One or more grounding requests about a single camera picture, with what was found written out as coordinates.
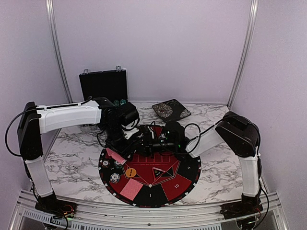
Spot red cards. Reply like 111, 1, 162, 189
120, 179, 143, 200

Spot grey 10 chips seat two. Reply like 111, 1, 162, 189
110, 172, 120, 184

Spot aluminium front rail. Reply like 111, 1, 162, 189
9, 191, 288, 230

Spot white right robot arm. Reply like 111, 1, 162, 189
137, 112, 262, 215

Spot orange big blind button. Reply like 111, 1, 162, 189
125, 168, 137, 178

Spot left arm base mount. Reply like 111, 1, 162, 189
35, 200, 77, 218

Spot left aluminium corner post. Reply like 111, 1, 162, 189
46, 0, 72, 103

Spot red playing card deck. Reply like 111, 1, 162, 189
106, 148, 127, 165

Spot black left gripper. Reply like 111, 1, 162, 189
103, 123, 136, 161

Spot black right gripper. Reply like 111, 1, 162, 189
134, 132, 177, 159

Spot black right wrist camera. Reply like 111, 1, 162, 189
163, 121, 186, 153

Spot right aluminium corner post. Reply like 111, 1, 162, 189
227, 0, 259, 109

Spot black floral square plate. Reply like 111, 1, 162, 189
152, 99, 191, 123

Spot black poker chip case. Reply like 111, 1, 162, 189
79, 69, 128, 103

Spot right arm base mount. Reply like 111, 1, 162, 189
220, 201, 263, 219

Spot aluminium corner post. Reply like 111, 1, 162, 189
46, 0, 72, 103
227, 0, 259, 109

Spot green 50 chips seat three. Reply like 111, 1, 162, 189
114, 161, 122, 169

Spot round red black poker mat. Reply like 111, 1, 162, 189
98, 123, 201, 207

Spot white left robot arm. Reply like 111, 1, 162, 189
16, 97, 140, 213

